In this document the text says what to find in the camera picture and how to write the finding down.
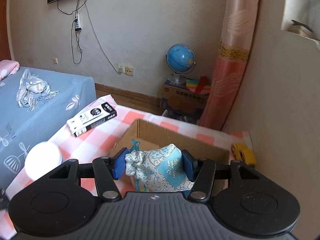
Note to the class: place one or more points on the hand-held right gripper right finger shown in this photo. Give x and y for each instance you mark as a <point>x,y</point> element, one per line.
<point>188,166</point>

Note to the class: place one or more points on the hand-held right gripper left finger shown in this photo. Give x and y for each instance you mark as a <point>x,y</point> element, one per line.
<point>120,165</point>

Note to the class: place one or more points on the brown cardboard box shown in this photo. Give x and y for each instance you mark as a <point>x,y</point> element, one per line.
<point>155,135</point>

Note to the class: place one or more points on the pink white checked tablecloth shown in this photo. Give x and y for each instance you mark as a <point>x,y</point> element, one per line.
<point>100,135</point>

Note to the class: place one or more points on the black white pen box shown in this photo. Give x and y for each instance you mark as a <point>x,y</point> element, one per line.
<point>92,118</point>

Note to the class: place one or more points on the yellow toy car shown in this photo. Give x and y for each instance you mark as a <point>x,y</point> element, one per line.
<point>243,153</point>

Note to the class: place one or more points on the printed carton under globe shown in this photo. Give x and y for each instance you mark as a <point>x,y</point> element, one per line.
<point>182,102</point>

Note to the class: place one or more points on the clear jar white lid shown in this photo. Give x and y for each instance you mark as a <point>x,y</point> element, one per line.
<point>43,158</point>

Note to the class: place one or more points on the rainbow pop toy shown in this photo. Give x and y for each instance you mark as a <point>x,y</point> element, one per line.
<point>196,85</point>

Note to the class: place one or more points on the blue printed bed sheet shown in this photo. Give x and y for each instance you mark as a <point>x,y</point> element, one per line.
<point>50,120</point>

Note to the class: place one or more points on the blue desk globe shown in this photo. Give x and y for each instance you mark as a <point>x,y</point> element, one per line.
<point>180,56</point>

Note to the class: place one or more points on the fringed grey scarf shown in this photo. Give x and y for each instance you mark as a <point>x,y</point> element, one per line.
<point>32,87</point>

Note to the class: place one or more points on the pink patterned curtain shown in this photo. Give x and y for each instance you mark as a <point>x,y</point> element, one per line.
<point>232,55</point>

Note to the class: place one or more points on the pink pillow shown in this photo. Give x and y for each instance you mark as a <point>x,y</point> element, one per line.
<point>8,68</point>

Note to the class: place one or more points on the white power strip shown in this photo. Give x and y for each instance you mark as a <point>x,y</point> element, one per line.
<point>78,21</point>

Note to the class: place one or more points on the wooden door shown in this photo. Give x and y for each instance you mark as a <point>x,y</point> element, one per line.
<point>3,27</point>

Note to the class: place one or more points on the wall socket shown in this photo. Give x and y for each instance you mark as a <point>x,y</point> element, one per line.
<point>121,68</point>
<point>129,70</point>

